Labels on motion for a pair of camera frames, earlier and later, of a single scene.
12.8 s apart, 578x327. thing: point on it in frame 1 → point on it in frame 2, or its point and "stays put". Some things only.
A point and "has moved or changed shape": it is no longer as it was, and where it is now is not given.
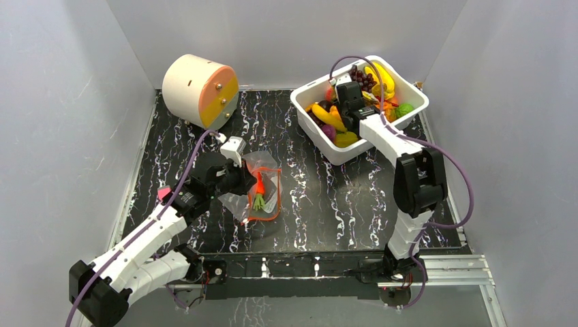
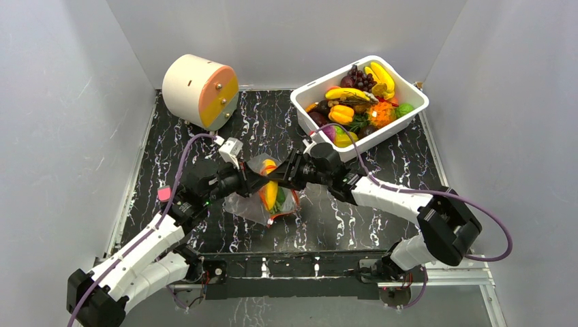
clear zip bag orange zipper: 263,201 has moved or changed shape
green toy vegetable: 403,110 stays put
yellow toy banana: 332,117 → 270,190
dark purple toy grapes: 365,80 stays put
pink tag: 163,191 stays put
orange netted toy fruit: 390,111 stays put
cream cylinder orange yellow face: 205,92 stays put
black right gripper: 342,103 → 295,166
